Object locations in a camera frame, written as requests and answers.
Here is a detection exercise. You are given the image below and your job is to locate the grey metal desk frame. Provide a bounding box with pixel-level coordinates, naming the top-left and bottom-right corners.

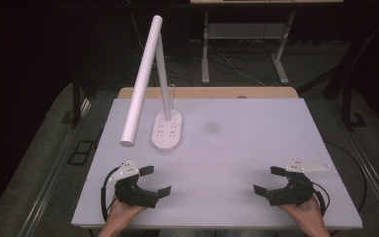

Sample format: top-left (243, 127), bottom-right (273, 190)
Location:
top-left (200, 11), bottom-right (296, 86)

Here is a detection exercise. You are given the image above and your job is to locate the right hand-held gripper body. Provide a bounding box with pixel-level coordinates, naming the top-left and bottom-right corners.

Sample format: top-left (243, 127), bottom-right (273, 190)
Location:
top-left (267, 158), bottom-right (332, 207)

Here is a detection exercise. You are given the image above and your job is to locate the black metal stand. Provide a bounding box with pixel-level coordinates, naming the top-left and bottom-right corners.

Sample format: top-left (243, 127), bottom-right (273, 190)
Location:
top-left (71, 70), bottom-right (92, 129)
top-left (296, 13), bottom-right (379, 131)

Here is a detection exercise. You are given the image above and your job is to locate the white table mat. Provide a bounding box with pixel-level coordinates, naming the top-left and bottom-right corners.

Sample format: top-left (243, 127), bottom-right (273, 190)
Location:
top-left (71, 97), bottom-right (363, 230)

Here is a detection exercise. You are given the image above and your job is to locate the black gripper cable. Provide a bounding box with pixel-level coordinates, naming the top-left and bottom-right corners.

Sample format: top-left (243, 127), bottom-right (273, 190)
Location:
top-left (100, 167), bottom-right (120, 222)
top-left (311, 182), bottom-right (331, 217)

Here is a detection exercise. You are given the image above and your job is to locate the person's left hand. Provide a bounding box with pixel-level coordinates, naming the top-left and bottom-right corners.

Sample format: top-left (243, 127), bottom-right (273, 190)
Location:
top-left (106, 196), bottom-right (148, 224)

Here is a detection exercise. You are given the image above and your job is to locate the white desk lamp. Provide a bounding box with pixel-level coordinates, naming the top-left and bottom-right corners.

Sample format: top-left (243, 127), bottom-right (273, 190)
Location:
top-left (118, 14), bottom-right (184, 153)

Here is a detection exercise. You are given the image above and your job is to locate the wooden table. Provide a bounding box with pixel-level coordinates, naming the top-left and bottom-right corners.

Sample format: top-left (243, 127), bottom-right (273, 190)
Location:
top-left (116, 86), bottom-right (300, 100)

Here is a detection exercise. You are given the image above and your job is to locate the black floor cable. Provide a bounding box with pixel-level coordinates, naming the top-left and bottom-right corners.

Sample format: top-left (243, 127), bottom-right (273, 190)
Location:
top-left (323, 140), bottom-right (368, 213)

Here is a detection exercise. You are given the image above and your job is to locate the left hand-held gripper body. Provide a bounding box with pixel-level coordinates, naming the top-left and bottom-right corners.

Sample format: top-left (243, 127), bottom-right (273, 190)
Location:
top-left (108, 159), bottom-right (161, 209)

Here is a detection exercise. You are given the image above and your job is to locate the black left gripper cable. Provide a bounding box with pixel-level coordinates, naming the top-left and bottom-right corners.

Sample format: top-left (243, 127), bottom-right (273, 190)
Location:
top-left (100, 167), bottom-right (120, 222)

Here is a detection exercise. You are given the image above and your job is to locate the black floor frame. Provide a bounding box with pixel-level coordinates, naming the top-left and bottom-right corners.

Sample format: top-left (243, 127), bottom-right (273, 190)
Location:
top-left (66, 139), bottom-right (95, 166)

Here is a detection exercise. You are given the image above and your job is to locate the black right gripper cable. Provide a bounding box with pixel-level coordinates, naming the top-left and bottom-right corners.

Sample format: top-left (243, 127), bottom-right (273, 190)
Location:
top-left (311, 182), bottom-right (331, 217)

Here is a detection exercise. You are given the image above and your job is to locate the person's right hand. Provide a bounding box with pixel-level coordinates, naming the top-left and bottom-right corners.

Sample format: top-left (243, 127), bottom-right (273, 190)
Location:
top-left (277, 195), bottom-right (324, 225)

